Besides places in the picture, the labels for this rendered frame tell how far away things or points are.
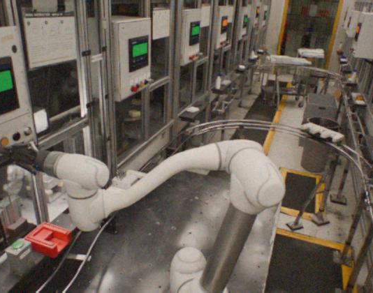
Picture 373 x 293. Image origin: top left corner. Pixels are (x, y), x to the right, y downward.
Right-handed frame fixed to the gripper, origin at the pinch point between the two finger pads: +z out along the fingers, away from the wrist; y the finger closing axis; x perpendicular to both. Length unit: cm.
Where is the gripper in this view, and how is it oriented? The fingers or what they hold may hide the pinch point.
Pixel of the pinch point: (5, 151)
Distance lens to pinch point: 134.4
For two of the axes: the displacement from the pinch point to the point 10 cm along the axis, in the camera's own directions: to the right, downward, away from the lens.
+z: -9.4, -2.0, 2.9
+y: 0.6, -9.0, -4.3
